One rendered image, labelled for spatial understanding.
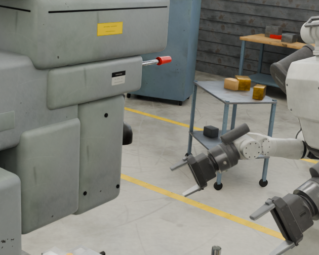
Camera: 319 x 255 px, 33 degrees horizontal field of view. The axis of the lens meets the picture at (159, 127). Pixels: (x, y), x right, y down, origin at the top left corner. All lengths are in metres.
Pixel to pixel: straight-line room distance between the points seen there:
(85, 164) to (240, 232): 2.98
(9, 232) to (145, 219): 3.26
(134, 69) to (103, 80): 0.12
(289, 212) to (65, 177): 0.54
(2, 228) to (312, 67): 0.96
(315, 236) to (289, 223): 0.48
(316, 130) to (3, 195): 0.93
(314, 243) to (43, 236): 2.63
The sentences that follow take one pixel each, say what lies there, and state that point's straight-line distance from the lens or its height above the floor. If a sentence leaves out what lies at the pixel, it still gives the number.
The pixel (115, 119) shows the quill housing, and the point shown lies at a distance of 1.46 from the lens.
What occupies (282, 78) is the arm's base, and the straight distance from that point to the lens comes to 1.81.
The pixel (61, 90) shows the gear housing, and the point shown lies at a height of 1.68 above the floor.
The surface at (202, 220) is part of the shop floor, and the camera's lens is 4.41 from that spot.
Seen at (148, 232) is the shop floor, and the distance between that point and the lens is 4.16.
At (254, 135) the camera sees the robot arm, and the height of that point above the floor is 1.42.
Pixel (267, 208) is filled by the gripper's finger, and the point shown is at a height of 1.45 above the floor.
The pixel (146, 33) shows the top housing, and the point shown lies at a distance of 1.44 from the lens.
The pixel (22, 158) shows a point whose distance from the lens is 1.24.
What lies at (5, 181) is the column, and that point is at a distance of 1.08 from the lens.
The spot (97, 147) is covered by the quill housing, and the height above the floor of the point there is 1.50.
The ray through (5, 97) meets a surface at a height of 1.68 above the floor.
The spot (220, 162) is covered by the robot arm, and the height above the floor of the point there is 1.36.
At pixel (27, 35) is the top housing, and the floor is 1.80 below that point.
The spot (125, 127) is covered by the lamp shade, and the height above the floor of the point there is 1.49.
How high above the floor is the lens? 1.98
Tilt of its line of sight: 17 degrees down
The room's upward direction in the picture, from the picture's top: 4 degrees clockwise
